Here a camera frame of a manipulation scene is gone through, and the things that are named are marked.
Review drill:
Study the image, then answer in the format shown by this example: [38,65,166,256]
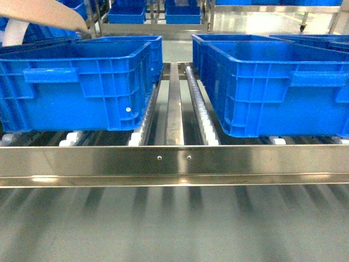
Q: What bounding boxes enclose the beige plastic dustpan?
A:
[1,1,88,33]

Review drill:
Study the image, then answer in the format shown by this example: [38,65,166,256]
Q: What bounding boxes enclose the stainless steel shelf rack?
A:
[1,62,348,188]

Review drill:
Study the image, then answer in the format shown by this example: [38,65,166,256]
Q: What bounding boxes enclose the blue bin front left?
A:
[1,41,153,133]

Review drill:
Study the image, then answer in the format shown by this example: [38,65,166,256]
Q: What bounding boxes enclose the blue bin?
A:
[1,41,153,133]
[270,34,348,52]
[191,34,291,85]
[205,41,348,138]
[0,0,88,52]

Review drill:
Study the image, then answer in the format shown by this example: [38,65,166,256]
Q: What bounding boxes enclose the blue bin back right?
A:
[191,34,291,85]

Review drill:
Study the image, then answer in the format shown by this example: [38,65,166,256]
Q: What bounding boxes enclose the blue bin front right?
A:
[205,41,348,138]

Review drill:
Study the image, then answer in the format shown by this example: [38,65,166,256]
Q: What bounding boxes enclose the blue bin far left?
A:
[0,0,88,52]

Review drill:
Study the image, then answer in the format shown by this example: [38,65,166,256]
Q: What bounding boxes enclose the blue bin far right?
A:
[270,34,348,52]

